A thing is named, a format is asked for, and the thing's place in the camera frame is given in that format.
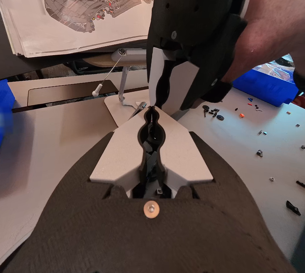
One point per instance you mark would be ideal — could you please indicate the thin black lego strip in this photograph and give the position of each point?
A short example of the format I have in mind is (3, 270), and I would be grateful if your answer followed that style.
(300, 183)

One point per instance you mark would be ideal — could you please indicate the black wedge lego piece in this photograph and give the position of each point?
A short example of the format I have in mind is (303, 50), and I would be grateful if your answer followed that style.
(293, 207)

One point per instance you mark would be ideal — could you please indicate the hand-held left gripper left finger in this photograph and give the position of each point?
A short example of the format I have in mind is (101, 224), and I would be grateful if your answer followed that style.
(116, 158)

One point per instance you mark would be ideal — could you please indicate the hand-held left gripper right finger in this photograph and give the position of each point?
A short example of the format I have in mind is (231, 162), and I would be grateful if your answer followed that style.
(188, 158)

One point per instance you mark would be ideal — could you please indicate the blue plastic bin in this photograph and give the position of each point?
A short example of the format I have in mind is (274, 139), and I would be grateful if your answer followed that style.
(262, 89)
(6, 111)

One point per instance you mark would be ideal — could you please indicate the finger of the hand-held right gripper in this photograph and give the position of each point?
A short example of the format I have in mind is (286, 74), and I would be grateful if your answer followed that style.
(153, 75)
(183, 82)

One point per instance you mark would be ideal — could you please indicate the pile of small lego pieces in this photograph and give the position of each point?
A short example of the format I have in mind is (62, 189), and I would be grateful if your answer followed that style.
(214, 112)

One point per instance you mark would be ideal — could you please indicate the partly built lego car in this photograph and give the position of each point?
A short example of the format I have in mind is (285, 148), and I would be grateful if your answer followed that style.
(151, 154)

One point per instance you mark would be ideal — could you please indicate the white book stand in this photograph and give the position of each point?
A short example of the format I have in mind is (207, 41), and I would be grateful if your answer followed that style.
(133, 55)

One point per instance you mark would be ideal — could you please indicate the small dark lego piece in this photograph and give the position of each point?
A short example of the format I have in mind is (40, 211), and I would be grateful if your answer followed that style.
(259, 152)

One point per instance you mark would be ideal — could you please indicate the person's right hand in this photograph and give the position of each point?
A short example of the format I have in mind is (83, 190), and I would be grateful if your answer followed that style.
(274, 15)

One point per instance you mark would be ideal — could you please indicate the clear plastic bags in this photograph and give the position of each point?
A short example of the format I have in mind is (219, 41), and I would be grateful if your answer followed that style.
(276, 68)

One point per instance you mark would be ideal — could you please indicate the open instruction book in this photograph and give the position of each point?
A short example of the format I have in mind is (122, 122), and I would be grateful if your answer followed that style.
(95, 27)

